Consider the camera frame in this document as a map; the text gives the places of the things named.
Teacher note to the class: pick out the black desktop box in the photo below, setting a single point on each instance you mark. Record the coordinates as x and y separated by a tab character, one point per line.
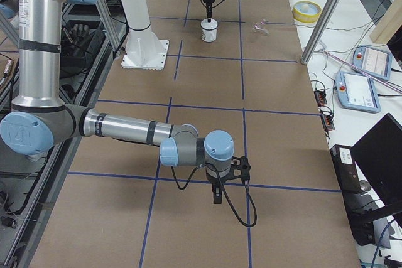
345	169

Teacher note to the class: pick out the teach pendant tablet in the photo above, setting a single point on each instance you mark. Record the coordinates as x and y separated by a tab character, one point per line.
374	61
357	92

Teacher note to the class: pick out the near teach pendant tablet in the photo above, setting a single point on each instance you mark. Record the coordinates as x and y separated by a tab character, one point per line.
357	92

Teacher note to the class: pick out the white ceramic cup lid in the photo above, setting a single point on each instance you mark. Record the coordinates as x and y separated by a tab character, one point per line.
209	24

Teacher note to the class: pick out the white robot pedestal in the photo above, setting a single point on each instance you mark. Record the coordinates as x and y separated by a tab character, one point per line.
137	17

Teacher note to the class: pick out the green tipped metal rod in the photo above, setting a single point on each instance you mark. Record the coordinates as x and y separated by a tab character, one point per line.
388	85

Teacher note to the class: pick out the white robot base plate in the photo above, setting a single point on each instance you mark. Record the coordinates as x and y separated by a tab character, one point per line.
145	56

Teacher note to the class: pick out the far teach pendant tablet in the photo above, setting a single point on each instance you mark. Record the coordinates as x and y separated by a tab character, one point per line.
374	61

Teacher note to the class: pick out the yellow tape roll with dish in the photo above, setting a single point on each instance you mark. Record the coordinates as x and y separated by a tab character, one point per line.
306	11

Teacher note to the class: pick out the black computer monitor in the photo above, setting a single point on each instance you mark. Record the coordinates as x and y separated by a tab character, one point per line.
378	156

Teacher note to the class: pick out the clear glass funnel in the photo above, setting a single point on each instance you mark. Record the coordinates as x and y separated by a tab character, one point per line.
259	27

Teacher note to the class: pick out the aluminium frame post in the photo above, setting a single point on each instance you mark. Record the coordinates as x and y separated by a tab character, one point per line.
317	33

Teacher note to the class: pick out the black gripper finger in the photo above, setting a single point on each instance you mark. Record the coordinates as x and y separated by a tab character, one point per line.
209	13
216	195

